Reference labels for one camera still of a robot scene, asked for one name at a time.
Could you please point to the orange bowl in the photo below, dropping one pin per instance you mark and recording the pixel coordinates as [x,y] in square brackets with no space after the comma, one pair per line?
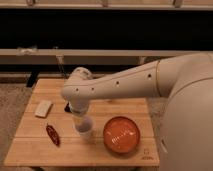
[121,135]

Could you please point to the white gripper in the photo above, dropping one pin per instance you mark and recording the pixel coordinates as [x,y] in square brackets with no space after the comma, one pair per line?
[77,107]

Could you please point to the wooden table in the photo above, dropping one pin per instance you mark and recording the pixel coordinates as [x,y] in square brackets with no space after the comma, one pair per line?
[31,145]

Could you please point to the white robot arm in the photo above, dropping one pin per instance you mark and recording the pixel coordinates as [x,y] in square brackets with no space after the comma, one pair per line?
[186,141]

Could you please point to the clear plastic cup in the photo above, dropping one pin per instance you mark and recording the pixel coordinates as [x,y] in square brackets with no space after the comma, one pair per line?
[84,127]

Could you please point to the wooden shelf rail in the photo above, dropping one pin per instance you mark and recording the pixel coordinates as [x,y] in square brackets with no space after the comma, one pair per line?
[23,56]

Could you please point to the white sponge block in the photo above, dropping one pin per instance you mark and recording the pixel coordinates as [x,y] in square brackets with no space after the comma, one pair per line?
[43,108]

